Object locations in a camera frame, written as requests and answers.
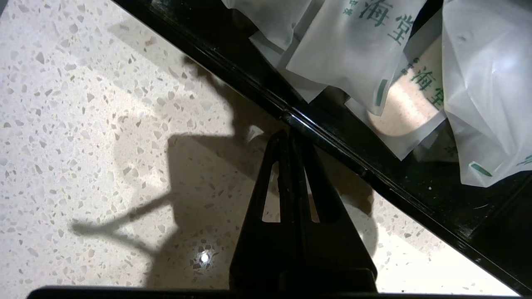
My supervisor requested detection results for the black box drawer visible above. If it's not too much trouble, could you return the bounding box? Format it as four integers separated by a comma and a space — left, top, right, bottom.
112, 0, 532, 296

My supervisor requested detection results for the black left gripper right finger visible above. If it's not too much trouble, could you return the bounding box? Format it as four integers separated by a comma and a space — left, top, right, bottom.
288, 130, 379, 291

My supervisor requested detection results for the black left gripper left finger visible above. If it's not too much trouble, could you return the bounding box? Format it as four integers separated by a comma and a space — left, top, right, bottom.
229, 130, 298, 290

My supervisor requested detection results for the white crumpled pouch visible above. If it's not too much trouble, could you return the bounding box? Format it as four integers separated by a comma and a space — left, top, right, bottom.
441, 0, 532, 188

